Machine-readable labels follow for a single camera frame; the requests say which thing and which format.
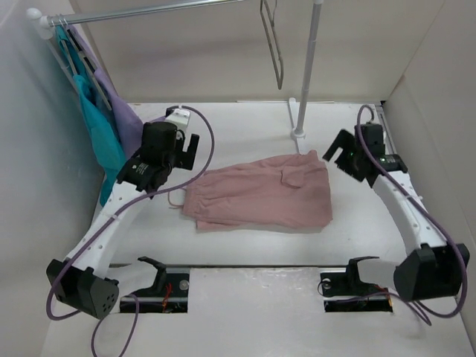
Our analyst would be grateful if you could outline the silver horizontal rack rail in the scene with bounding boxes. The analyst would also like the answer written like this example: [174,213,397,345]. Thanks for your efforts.
[47,0,239,26]

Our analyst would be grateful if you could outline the grey clothes hanger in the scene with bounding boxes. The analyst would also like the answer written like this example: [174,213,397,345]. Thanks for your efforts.
[260,0,284,90]

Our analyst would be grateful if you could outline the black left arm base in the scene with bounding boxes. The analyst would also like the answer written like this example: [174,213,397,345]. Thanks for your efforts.
[133,267,190,314]

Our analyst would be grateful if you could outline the purple hanging garment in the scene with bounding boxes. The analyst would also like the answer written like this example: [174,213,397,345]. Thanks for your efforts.
[68,25,144,159]

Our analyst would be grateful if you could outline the grey hanger with purple garment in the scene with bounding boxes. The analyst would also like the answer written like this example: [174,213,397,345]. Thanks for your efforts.
[66,27,112,112]

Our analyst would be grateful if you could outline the pink trousers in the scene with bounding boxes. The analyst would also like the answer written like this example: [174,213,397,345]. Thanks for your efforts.
[169,150,333,231]

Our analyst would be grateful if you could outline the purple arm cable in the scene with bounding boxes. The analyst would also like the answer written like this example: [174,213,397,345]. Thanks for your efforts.
[353,104,469,327]
[48,106,216,357]

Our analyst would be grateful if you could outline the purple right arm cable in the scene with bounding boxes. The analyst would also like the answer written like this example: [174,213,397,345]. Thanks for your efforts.
[353,104,469,327]

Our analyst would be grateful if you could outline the white rack corner joint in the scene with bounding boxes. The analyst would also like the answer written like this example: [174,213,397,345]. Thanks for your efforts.
[26,7,55,40]

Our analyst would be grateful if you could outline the grey hanger with teal garment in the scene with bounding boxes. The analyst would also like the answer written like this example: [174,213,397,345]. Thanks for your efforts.
[55,26,86,78]

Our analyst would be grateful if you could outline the grey vertical rack pole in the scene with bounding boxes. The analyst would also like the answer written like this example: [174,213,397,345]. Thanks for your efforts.
[295,1,324,135]

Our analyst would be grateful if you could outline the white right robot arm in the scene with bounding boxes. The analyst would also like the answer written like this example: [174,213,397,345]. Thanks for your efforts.
[324,123,470,301]

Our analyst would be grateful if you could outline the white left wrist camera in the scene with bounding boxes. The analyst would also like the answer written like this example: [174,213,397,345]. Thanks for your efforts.
[164,108,190,132]

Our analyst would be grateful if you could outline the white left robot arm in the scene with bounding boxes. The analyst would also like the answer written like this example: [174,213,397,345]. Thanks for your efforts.
[46,121,199,319]

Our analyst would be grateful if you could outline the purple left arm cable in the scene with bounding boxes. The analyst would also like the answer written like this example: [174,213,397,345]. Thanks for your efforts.
[48,106,216,357]

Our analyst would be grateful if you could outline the teal hanging garment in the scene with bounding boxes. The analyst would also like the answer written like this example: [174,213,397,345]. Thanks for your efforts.
[54,28,126,206]

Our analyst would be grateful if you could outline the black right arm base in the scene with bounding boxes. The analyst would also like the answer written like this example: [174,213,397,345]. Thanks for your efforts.
[318,270,393,313]

